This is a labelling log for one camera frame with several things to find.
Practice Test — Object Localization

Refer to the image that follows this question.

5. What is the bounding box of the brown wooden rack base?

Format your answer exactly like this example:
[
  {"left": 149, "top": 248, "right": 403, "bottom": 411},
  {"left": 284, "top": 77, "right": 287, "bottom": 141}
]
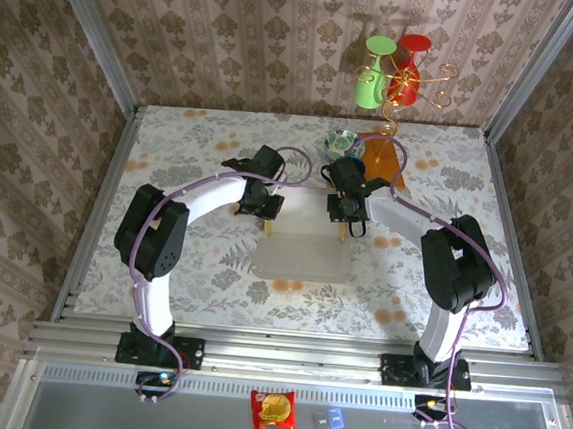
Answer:
[{"left": 353, "top": 129, "right": 410, "bottom": 192}]

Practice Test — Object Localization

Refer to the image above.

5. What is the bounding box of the green leaf print bowl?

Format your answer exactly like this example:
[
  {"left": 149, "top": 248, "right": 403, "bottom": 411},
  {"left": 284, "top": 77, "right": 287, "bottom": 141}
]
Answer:
[{"left": 320, "top": 128, "right": 366, "bottom": 165}]

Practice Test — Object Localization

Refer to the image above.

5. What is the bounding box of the floral print table cover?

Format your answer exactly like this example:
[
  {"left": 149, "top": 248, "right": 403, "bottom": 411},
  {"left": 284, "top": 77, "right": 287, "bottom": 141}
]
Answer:
[{"left": 76, "top": 94, "right": 548, "bottom": 355}]

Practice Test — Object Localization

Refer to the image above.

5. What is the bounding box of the green plastic goblet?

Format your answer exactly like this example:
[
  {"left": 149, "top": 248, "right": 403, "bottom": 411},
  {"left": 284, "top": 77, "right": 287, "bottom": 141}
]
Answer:
[{"left": 351, "top": 33, "right": 399, "bottom": 111}]

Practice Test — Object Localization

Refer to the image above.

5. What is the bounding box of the red plastic goblet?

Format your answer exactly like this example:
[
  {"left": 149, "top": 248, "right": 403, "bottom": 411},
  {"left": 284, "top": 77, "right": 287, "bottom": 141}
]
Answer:
[{"left": 385, "top": 31, "right": 432, "bottom": 109}]

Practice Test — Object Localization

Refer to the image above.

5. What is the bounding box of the red snack packet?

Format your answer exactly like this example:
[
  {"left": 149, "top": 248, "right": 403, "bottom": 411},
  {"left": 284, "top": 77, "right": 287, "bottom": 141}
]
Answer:
[{"left": 247, "top": 387, "right": 298, "bottom": 429}]

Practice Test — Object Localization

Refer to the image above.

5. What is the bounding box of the black left connector board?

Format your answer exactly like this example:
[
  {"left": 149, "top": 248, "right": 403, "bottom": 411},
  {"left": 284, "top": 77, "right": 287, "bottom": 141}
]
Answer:
[{"left": 133, "top": 369, "right": 178, "bottom": 400}]

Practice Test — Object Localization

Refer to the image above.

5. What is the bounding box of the black connector board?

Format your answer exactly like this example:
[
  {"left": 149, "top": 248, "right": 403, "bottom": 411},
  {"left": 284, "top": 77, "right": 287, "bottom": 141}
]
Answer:
[
  {"left": 411, "top": 393, "right": 452, "bottom": 423},
  {"left": 133, "top": 369, "right": 178, "bottom": 400}
]

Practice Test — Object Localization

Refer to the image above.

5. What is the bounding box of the black right connector board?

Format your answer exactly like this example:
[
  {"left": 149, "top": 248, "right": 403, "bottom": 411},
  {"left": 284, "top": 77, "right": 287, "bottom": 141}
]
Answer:
[{"left": 411, "top": 393, "right": 452, "bottom": 423}]

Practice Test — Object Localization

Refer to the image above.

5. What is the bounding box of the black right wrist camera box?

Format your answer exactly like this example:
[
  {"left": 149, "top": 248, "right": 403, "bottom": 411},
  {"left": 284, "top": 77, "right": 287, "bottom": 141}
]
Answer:
[{"left": 328, "top": 155, "right": 369, "bottom": 193}]

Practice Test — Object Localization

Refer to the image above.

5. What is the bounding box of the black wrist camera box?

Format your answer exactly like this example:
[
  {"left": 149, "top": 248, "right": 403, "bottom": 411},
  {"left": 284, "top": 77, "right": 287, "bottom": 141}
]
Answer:
[
  {"left": 248, "top": 143, "right": 289, "bottom": 181},
  {"left": 328, "top": 155, "right": 369, "bottom": 193}
]

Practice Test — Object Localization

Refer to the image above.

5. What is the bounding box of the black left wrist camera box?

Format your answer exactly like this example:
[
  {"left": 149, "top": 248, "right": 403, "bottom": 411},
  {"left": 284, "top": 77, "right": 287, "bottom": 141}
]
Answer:
[{"left": 248, "top": 143, "right": 289, "bottom": 181}]

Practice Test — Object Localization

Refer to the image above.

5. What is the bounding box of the aluminium front rail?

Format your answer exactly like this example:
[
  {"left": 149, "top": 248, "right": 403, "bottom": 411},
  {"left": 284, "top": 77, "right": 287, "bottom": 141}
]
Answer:
[{"left": 22, "top": 316, "right": 573, "bottom": 406}]

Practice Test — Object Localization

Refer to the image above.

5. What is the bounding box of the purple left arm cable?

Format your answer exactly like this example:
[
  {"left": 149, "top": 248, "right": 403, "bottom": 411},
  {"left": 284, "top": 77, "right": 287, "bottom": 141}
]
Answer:
[{"left": 118, "top": 133, "right": 316, "bottom": 420}]

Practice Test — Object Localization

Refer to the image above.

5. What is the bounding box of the gold wire glass rack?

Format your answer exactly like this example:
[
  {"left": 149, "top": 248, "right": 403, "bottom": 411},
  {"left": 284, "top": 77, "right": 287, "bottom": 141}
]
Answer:
[{"left": 346, "top": 53, "right": 461, "bottom": 170}]

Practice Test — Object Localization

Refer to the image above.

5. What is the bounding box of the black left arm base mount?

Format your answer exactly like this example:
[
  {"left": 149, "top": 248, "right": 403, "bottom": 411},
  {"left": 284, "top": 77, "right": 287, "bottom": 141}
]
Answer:
[{"left": 113, "top": 329, "right": 206, "bottom": 372}]

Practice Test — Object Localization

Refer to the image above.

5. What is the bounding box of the aluminium side rail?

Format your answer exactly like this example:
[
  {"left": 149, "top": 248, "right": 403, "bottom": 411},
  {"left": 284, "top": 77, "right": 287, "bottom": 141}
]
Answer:
[
  {"left": 462, "top": 128, "right": 563, "bottom": 363},
  {"left": 50, "top": 99, "right": 144, "bottom": 330}
]

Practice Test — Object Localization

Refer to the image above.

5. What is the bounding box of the grey slotted cable duct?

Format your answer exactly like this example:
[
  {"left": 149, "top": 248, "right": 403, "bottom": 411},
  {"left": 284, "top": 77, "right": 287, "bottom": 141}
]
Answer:
[{"left": 35, "top": 358, "right": 560, "bottom": 425}]

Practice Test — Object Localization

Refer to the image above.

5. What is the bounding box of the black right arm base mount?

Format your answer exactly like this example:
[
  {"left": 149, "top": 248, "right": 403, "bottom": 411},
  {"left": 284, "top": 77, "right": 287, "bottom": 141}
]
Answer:
[{"left": 379, "top": 351, "right": 475, "bottom": 394}]

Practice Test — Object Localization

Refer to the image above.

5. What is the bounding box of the aluminium frame post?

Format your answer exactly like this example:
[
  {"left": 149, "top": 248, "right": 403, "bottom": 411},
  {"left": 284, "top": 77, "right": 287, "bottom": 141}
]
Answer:
[
  {"left": 483, "top": 0, "right": 573, "bottom": 145},
  {"left": 29, "top": 0, "right": 149, "bottom": 117}
]

